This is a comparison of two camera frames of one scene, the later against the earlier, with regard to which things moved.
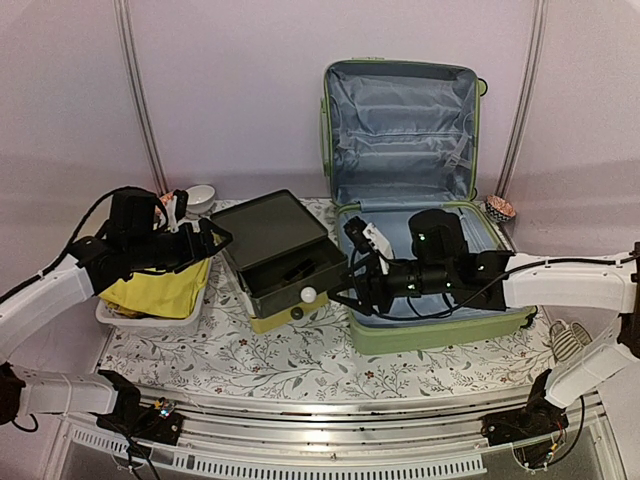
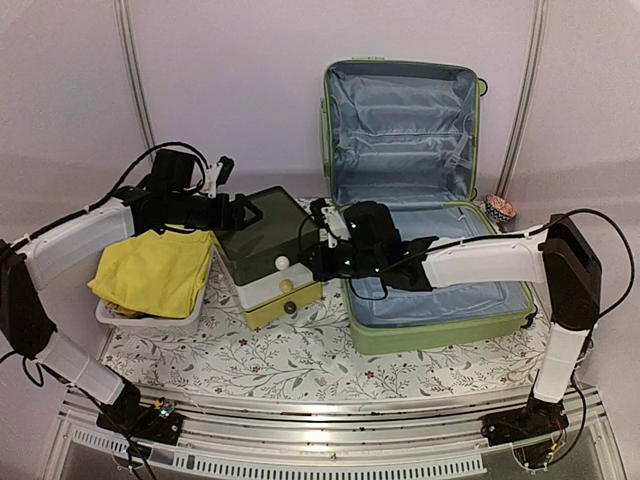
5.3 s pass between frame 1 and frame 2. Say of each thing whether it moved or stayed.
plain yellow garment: stayed
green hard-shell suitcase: stayed
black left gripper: moved
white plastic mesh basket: stayed
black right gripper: moved
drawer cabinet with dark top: stayed
